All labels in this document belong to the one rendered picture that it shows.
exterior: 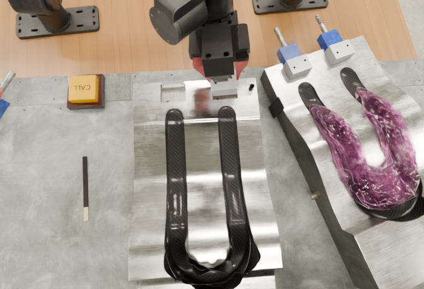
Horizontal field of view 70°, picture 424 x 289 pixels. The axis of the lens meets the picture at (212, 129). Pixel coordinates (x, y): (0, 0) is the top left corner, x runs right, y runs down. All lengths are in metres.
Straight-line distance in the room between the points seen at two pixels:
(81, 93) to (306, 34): 0.58
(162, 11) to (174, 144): 0.29
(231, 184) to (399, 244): 0.32
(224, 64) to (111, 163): 0.39
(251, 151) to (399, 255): 0.33
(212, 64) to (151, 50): 0.39
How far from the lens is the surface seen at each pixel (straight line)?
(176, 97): 0.67
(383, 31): 0.96
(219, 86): 0.59
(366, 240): 0.66
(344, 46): 0.78
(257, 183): 0.61
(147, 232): 0.57
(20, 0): 0.78
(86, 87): 0.75
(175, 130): 0.63
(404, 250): 0.69
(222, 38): 0.46
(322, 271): 0.75
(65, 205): 0.75
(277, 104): 0.70
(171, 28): 0.42
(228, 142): 0.63
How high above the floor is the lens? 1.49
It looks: 75 degrees down
